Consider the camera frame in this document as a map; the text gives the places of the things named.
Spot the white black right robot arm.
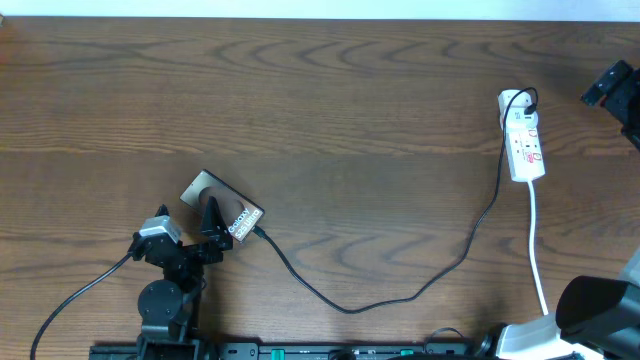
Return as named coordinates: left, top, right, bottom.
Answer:
left=474, top=60, right=639, bottom=359

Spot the black charger cable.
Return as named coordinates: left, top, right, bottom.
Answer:
left=252, top=86, right=540, bottom=316

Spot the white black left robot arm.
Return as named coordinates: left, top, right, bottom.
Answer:
left=129, top=197, right=233, bottom=360

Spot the white power strip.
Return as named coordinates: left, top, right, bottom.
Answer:
left=498, top=89, right=545, bottom=183

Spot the white usb charger adapter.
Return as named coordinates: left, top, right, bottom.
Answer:
left=506, top=107, right=539, bottom=129

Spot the white power strip cord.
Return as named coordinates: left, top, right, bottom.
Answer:
left=526, top=180, right=550, bottom=317

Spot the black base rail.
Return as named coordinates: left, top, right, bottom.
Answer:
left=88, top=343, right=476, bottom=360

